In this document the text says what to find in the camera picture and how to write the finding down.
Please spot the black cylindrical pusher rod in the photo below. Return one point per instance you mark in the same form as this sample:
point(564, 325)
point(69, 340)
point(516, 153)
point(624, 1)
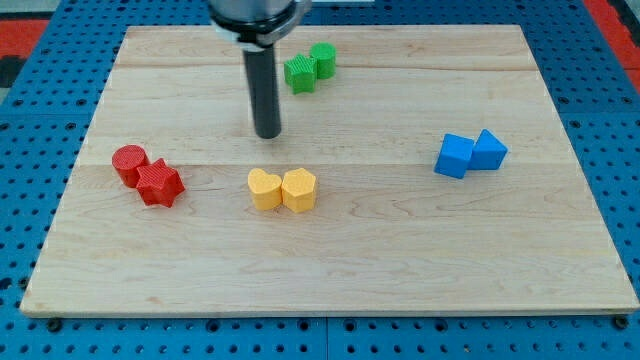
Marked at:
point(260, 69)

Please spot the yellow heart block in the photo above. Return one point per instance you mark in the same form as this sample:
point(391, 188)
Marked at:
point(265, 189)

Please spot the yellow hexagon block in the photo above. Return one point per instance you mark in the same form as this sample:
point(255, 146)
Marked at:
point(299, 189)

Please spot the green star block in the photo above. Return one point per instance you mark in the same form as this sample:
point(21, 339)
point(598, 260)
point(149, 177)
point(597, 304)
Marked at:
point(301, 74)

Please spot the green cylinder block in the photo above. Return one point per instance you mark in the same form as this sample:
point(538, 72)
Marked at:
point(325, 55)

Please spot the red star block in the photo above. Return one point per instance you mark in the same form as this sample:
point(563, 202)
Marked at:
point(159, 184)

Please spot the red cylinder block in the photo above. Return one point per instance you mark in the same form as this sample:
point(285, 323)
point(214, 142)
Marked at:
point(126, 160)

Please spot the wooden board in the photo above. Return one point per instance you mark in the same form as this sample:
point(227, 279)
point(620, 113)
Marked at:
point(387, 237)

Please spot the blue cube block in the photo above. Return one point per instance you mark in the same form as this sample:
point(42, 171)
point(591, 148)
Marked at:
point(454, 156)

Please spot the blue triangle block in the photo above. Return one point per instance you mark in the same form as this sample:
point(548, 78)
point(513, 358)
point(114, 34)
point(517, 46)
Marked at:
point(488, 152)

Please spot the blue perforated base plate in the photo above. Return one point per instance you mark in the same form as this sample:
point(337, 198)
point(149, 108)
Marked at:
point(48, 110)

